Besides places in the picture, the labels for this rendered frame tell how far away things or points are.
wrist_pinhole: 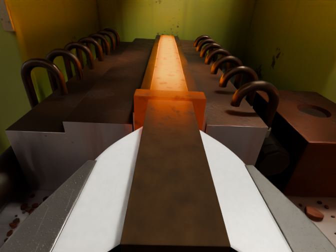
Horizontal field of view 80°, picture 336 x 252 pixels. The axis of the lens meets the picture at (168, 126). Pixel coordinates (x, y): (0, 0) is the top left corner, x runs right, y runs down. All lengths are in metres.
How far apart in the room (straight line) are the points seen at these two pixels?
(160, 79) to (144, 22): 0.44
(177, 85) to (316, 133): 0.13
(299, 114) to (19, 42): 0.34
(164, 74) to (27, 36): 0.20
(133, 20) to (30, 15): 0.32
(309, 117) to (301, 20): 0.24
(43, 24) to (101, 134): 0.25
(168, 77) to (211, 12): 0.45
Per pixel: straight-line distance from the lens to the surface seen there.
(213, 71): 0.26
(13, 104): 0.37
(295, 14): 0.47
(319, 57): 0.39
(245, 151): 0.18
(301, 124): 0.22
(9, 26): 0.32
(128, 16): 0.62
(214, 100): 0.20
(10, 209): 0.22
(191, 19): 0.61
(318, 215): 0.23
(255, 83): 0.18
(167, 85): 0.17
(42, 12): 0.38
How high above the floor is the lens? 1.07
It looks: 31 degrees down
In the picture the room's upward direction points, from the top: 4 degrees clockwise
